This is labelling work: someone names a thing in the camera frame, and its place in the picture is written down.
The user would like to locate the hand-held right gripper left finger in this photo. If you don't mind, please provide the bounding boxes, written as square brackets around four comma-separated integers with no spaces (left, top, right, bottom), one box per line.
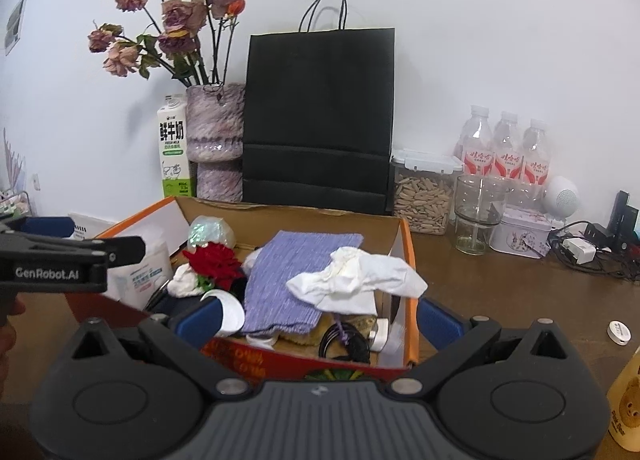
[65,296,251,400]

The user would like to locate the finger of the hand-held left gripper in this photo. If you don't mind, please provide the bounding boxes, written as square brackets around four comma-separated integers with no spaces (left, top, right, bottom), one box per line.
[0,235,147,266]
[0,216,76,240]

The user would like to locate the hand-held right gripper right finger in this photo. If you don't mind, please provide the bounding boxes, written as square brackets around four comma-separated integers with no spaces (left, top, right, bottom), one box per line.
[390,298,576,397]

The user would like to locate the large white tissue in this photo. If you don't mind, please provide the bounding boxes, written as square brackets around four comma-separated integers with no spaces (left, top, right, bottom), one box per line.
[286,246,430,316]

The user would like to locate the purple woven pouch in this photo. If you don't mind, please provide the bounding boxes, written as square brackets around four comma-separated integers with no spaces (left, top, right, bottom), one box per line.
[242,231,365,338]

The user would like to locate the orange-edged cardboard box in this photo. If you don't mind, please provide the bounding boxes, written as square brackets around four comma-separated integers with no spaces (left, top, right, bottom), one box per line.
[67,196,419,384]

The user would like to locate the wooden desktop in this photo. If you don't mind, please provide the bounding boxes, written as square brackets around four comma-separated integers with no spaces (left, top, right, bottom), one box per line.
[0,210,640,460]

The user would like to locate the person's left hand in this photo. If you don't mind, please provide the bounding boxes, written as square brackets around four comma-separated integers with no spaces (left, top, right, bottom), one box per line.
[0,297,27,391]

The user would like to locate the dark blue flat case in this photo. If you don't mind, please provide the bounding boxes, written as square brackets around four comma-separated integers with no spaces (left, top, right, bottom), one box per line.
[145,285,202,322]

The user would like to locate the small crumpled white tissue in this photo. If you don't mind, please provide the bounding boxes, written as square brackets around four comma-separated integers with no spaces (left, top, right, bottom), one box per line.
[167,264,209,299]

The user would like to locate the small white jar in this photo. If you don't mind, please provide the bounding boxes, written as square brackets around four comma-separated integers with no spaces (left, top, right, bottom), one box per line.
[370,319,391,352]

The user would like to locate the red artificial rose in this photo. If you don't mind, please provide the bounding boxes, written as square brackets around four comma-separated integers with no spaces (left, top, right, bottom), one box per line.
[182,241,246,292]

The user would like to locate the yellow and white plush toy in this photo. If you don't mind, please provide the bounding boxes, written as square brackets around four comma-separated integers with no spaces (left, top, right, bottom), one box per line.
[280,312,382,347]

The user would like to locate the iridescent plastic wrapped item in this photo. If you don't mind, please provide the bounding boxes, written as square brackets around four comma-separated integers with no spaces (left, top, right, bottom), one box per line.
[187,215,236,249]

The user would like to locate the white and green milk carton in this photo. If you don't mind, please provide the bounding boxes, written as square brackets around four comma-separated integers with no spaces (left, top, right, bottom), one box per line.
[156,95,197,200]

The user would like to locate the clear glass cup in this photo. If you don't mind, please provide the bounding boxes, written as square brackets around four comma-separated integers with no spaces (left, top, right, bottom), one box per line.
[454,174,507,256]

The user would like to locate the pale printed tin box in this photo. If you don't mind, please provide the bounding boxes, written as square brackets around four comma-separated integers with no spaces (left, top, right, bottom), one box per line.
[489,207,554,260]

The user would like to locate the clear seed storage container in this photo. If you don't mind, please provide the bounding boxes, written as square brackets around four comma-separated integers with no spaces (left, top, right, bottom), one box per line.
[391,149,463,236]

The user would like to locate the purple mottled vase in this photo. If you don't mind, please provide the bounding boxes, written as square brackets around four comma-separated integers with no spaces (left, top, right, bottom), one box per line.
[186,83,247,202]

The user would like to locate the white charger plug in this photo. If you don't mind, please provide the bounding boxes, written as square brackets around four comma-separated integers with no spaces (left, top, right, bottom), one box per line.
[562,237,597,266]

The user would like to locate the white round speaker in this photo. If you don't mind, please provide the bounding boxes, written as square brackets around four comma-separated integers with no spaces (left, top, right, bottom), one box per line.
[542,175,580,216]

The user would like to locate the clear water bottle red label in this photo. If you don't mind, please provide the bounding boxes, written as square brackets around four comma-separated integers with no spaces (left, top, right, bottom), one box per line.
[492,111,524,179]
[454,105,496,176]
[521,119,551,186]

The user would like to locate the small white round tag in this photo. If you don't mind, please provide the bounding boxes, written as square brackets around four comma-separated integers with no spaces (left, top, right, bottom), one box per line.
[607,321,634,346]

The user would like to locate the yellow bear print container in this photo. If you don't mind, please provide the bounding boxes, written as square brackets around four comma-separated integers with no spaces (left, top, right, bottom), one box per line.
[607,345,640,452]

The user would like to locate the black upright device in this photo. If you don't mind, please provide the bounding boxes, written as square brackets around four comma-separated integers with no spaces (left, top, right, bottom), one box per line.
[605,190,640,251]

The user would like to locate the black paper bag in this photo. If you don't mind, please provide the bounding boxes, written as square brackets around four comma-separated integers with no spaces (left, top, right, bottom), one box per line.
[242,0,396,216]

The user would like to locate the dried pink roses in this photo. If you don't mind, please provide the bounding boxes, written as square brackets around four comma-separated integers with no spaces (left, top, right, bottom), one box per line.
[89,0,247,89]

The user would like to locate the wire rack with papers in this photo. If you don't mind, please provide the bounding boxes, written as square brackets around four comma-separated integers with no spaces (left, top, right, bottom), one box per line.
[0,127,36,221]

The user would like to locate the black coiled cable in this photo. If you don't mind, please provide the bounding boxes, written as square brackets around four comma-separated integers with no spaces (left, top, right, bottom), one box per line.
[319,324,372,367]

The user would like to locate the black cables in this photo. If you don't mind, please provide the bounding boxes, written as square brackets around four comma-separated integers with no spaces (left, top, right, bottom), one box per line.
[547,220,640,284]

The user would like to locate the wall poster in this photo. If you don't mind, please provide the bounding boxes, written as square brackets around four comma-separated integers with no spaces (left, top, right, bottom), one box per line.
[4,0,30,57]

